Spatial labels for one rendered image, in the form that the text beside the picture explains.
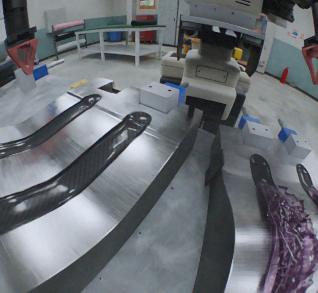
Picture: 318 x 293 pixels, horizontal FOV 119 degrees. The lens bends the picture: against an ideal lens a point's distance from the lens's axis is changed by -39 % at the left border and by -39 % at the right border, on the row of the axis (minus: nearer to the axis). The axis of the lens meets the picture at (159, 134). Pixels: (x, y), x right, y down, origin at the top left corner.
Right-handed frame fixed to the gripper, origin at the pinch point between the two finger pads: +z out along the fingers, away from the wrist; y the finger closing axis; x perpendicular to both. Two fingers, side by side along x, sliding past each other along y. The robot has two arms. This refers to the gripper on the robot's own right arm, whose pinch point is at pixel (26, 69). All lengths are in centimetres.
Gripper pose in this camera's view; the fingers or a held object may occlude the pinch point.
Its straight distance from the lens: 41.2
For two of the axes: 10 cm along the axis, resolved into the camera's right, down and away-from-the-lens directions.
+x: 5.3, -5.6, 6.4
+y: 8.5, 3.9, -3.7
